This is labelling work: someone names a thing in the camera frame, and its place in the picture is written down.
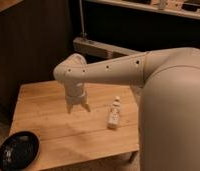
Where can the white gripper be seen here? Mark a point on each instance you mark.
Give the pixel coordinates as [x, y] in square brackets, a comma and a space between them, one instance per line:
[76, 94]

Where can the small white bottle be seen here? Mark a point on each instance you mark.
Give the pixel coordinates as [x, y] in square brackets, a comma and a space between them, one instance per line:
[114, 113]

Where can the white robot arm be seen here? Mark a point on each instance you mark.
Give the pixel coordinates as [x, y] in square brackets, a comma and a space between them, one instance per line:
[169, 108]

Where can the black ceramic bowl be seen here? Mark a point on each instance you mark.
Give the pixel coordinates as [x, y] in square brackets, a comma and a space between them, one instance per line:
[18, 151]

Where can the wooden table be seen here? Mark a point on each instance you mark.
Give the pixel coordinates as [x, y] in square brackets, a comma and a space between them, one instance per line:
[79, 136]

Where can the grey metal beam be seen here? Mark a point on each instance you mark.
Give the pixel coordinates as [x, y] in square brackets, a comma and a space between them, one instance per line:
[88, 47]

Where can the metal vertical pole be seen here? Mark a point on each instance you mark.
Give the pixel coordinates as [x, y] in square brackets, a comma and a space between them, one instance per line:
[83, 31]

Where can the wooden shelf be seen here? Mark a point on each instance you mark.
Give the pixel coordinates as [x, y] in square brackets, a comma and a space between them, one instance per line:
[178, 8]

